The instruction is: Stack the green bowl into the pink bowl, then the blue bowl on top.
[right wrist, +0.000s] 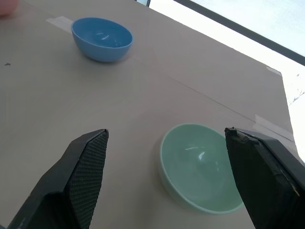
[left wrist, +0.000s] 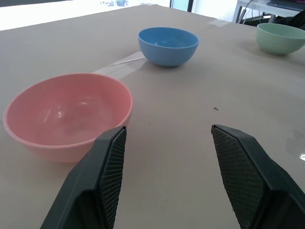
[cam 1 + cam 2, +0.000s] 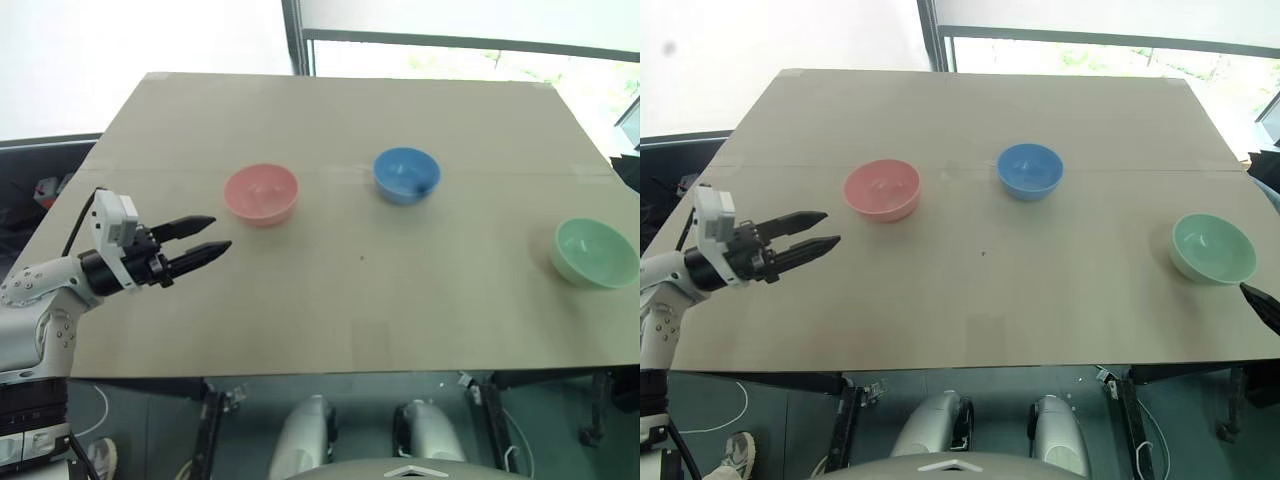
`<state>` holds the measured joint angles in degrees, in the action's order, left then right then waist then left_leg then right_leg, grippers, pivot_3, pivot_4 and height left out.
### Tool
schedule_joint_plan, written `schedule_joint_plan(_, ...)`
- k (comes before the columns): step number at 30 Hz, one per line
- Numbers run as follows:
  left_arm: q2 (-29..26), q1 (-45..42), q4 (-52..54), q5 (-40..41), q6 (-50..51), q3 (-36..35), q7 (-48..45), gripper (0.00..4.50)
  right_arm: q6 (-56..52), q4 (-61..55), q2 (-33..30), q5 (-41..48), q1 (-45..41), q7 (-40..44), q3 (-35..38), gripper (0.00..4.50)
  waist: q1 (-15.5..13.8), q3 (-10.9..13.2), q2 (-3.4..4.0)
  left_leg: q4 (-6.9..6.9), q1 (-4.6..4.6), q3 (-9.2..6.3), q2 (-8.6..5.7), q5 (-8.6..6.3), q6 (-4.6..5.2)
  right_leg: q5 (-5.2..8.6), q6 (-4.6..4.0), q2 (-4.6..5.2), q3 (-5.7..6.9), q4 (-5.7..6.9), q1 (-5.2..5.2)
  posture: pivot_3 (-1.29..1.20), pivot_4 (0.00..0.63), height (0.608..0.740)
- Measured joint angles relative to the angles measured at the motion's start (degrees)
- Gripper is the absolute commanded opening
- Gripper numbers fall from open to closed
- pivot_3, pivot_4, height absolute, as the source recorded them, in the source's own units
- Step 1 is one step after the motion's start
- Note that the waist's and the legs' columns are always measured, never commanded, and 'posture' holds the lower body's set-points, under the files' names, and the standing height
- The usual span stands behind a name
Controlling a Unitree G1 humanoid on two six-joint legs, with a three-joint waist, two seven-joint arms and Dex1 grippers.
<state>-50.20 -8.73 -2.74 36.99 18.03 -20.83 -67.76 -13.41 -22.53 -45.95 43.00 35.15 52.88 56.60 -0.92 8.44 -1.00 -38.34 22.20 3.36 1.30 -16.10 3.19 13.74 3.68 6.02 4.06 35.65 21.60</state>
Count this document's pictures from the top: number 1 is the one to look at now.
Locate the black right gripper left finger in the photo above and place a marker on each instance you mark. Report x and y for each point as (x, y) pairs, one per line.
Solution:
(81, 176)

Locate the clear tape strip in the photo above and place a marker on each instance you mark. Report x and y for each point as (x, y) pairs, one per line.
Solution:
(59, 22)
(274, 70)

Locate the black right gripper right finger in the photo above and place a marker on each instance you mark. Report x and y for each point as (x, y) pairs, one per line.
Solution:
(264, 181)

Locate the pink object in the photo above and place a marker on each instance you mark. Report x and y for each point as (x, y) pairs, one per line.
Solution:
(6, 7)

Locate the green bowl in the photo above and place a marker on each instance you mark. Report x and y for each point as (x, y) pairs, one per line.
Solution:
(197, 171)

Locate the dark window frame bar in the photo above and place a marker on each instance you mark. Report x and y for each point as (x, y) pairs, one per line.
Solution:
(240, 27)

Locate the blue bowl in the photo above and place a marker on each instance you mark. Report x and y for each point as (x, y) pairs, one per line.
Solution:
(102, 39)

